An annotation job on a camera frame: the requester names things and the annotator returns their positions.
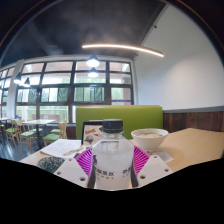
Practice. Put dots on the white ceramic bowl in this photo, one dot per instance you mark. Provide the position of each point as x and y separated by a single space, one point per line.
150 138

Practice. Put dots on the open white booklet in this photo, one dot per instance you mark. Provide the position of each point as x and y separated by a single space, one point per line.
61 146

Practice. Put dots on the dark-framed window wall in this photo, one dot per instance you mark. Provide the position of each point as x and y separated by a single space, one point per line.
71 93

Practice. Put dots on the black pendant ceiling lamps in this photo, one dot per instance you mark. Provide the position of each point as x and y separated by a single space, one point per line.
92 62

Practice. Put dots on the clear black-capped drink bottle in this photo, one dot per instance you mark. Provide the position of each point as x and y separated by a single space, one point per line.
112 156

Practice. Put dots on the black-framed menu stand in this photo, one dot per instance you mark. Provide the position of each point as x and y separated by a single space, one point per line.
90 131

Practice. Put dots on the long curved ceiling light strip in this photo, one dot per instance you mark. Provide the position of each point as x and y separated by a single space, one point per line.
126 47

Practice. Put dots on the green upholstered booth backrest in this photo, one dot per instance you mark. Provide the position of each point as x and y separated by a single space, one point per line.
133 118

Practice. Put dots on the green-seated wooden chairs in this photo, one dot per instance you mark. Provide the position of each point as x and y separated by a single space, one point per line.
51 136

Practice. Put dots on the light wooden dining table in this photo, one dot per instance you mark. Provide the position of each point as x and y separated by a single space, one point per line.
38 122

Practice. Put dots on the dark speckled round mat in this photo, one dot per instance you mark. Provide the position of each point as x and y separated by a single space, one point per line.
50 164

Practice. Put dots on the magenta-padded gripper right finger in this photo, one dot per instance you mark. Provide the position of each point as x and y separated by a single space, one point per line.
151 168

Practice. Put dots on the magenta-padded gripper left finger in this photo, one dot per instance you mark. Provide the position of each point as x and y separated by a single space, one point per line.
71 171

